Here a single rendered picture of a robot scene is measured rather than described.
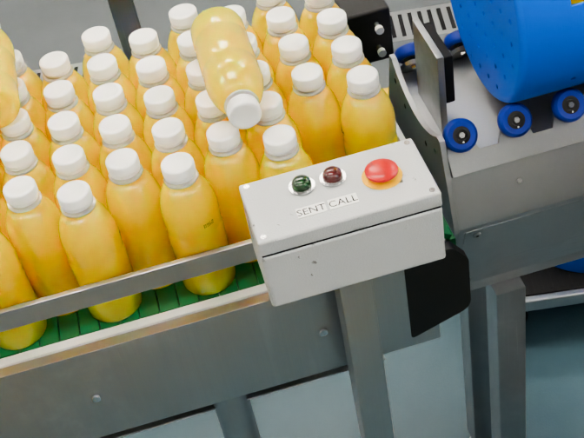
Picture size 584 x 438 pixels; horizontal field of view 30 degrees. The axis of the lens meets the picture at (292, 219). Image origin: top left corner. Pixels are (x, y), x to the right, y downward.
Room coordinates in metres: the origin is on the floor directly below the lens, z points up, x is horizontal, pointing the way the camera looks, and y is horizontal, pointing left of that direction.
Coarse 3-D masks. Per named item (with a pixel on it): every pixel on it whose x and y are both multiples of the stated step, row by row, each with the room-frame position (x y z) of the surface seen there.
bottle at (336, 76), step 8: (336, 64) 1.14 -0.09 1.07; (344, 64) 1.13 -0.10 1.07; (352, 64) 1.13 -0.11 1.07; (360, 64) 1.13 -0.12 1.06; (368, 64) 1.14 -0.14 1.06; (328, 72) 1.15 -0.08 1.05; (336, 72) 1.13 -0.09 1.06; (344, 72) 1.13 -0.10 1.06; (328, 80) 1.14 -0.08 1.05; (336, 80) 1.13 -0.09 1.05; (344, 80) 1.12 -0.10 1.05; (336, 88) 1.12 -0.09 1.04; (344, 88) 1.12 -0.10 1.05; (336, 96) 1.12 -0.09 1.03
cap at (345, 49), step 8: (336, 40) 1.16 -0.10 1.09; (344, 40) 1.15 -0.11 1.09; (352, 40) 1.15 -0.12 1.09; (360, 40) 1.15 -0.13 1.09; (336, 48) 1.14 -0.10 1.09; (344, 48) 1.14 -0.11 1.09; (352, 48) 1.13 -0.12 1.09; (360, 48) 1.14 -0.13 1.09; (336, 56) 1.13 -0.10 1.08; (344, 56) 1.13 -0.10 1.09; (352, 56) 1.13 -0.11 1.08; (360, 56) 1.13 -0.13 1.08
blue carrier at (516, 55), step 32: (480, 0) 1.18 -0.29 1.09; (512, 0) 1.08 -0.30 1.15; (544, 0) 1.07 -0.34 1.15; (480, 32) 1.19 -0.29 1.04; (512, 32) 1.08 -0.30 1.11; (544, 32) 1.05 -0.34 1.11; (576, 32) 1.06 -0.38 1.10; (480, 64) 1.20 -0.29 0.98; (512, 64) 1.08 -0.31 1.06; (544, 64) 1.05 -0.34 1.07; (576, 64) 1.06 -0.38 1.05; (512, 96) 1.08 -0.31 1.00
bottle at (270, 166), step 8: (264, 152) 0.99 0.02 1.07; (296, 152) 0.98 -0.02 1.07; (304, 152) 0.99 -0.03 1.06; (264, 160) 0.99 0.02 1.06; (272, 160) 0.98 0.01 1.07; (280, 160) 0.97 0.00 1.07; (288, 160) 0.98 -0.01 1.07; (296, 160) 0.98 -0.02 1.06; (304, 160) 0.98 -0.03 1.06; (264, 168) 0.98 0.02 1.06; (272, 168) 0.97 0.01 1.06; (280, 168) 0.97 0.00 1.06; (288, 168) 0.97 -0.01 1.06; (296, 168) 0.97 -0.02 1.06; (264, 176) 0.98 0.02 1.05
